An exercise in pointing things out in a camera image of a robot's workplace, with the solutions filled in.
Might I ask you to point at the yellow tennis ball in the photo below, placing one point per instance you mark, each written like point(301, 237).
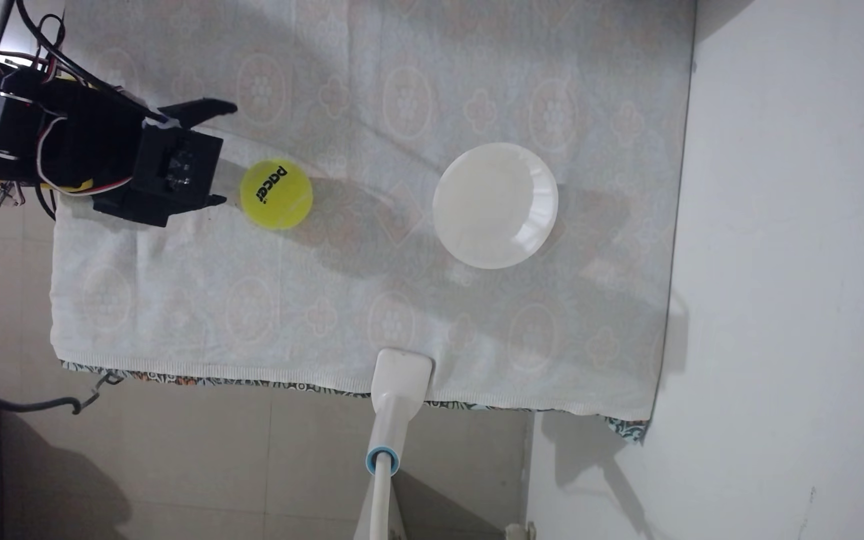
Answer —
point(276, 193)

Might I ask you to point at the white round bowl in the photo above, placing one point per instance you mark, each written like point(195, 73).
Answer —
point(495, 205)

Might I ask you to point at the pale patterned towel cloth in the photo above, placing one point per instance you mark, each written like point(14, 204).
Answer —
point(327, 300)

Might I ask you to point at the white clamp stand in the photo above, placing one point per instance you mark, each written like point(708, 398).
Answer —
point(399, 390)

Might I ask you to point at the black square camera box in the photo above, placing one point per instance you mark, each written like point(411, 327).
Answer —
point(181, 166)

